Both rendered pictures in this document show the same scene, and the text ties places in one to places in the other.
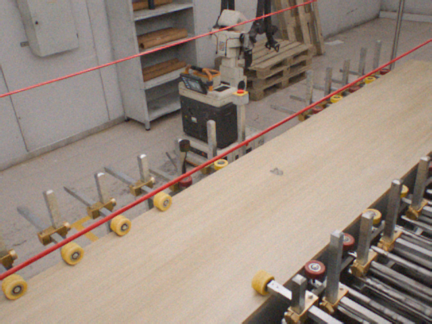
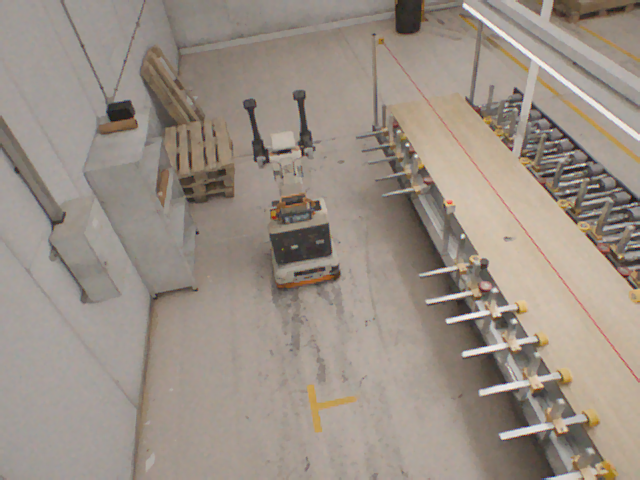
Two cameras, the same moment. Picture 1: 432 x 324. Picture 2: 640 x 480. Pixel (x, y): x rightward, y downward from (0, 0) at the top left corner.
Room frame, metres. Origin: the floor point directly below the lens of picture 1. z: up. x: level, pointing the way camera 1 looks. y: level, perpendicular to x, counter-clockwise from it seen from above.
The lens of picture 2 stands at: (1.64, 2.40, 3.44)
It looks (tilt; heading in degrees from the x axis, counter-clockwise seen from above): 43 degrees down; 310
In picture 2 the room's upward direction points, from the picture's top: 8 degrees counter-clockwise
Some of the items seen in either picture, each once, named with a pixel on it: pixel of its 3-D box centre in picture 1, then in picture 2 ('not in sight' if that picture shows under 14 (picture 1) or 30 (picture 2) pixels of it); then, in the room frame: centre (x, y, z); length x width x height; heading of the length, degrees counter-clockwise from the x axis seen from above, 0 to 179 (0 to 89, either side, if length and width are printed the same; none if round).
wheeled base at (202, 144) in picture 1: (220, 144); (303, 252); (3.90, -0.05, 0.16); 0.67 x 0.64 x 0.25; 133
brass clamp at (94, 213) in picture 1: (102, 207); (510, 342); (1.81, 0.57, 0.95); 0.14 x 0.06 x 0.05; 134
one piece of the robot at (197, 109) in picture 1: (210, 106); (298, 226); (3.84, 0.01, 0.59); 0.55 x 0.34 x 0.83; 43
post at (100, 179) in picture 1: (107, 213); (507, 344); (1.82, 0.56, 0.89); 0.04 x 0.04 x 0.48; 44
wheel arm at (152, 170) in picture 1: (163, 175); (456, 297); (2.23, 0.31, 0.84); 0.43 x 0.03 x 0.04; 44
